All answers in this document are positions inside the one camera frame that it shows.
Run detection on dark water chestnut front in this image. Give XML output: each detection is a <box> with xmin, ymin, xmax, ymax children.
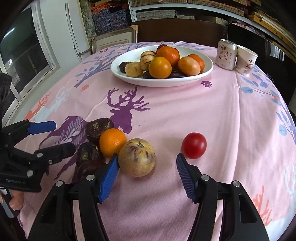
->
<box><xmin>119</xmin><ymin>62</ymin><xmax>130</xmax><ymax>74</ymax></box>

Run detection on dark water chestnut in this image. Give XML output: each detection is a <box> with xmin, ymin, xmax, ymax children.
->
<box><xmin>76</xmin><ymin>161</ymin><xmax>107</xmax><ymax>182</ymax></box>
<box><xmin>168</xmin><ymin>70</ymin><xmax>187</xmax><ymax>78</ymax></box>
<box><xmin>76</xmin><ymin>142</ymin><xmax>103</xmax><ymax>167</ymax></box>
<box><xmin>119</xmin><ymin>62</ymin><xmax>130</xmax><ymax>74</ymax></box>
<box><xmin>86</xmin><ymin>118</ymin><xmax>114</xmax><ymax>142</ymax></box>

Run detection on dark water chestnut edge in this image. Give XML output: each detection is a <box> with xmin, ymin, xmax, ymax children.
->
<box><xmin>143</xmin><ymin>71</ymin><xmax>153</xmax><ymax>79</ymax></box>

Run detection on tan pepino with dimple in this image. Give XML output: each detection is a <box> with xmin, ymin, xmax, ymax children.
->
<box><xmin>139</xmin><ymin>51</ymin><xmax>156</xmax><ymax>71</ymax></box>

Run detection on large orange mandarin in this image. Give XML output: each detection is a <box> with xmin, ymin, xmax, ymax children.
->
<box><xmin>149</xmin><ymin>57</ymin><xmax>172</xmax><ymax>79</ymax></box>

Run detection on yellow orange kumquat front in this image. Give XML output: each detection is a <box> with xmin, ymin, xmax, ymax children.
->
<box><xmin>188</xmin><ymin>54</ymin><xmax>205</xmax><ymax>73</ymax></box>

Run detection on dark red plum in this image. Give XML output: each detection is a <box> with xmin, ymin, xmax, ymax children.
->
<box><xmin>157</xmin><ymin>44</ymin><xmax>167</xmax><ymax>51</ymax></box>

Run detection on person's hand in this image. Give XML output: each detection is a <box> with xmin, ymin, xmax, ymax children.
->
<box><xmin>9</xmin><ymin>190</ymin><xmax>24</xmax><ymax>211</ymax></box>

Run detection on dark water chestnut back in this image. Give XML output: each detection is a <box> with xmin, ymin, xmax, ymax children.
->
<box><xmin>86</xmin><ymin>118</ymin><xmax>114</xmax><ymax>142</ymax></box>

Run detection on small orange citrus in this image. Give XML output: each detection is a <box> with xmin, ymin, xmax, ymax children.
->
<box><xmin>99</xmin><ymin>128</ymin><xmax>127</xmax><ymax>159</ymax></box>

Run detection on red cherry tomato far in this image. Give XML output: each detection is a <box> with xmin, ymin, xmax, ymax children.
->
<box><xmin>181</xmin><ymin>133</ymin><xmax>207</xmax><ymax>160</ymax></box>

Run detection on striped pepino melon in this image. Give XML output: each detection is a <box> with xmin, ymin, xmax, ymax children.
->
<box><xmin>118</xmin><ymin>138</ymin><xmax>156</xmax><ymax>177</ymax></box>

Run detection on pink deer tablecloth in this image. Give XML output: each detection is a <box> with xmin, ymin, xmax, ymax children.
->
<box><xmin>18</xmin><ymin>43</ymin><xmax>295</xmax><ymax>240</ymax></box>

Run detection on white oval plate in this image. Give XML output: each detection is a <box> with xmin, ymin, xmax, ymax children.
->
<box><xmin>110</xmin><ymin>45</ymin><xmax>214</xmax><ymax>87</ymax></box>

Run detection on dark patterned storage boxes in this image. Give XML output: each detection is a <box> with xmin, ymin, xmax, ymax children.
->
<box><xmin>91</xmin><ymin>1</ymin><xmax>132</xmax><ymax>35</ymax></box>

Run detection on white paper cup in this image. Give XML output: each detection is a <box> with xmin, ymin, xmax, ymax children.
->
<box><xmin>235</xmin><ymin>45</ymin><xmax>258</xmax><ymax>76</ymax></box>

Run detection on pink drink can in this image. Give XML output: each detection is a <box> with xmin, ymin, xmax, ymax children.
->
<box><xmin>215</xmin><ymin>39</ymin><xmax>238</xmax><ymax>70</ymax></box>

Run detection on dark wooden cabinet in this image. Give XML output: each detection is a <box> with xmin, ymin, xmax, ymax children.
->
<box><xmin>134</xmin><ymin>19</ymin><xmax>224</xmax><ymax>47</ymax></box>

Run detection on cardboard box with frame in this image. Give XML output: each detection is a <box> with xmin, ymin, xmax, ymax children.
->
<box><xmin>92</xmin><ymin>25</ymin><xmax>138</xmax><ymax>54</ymax></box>

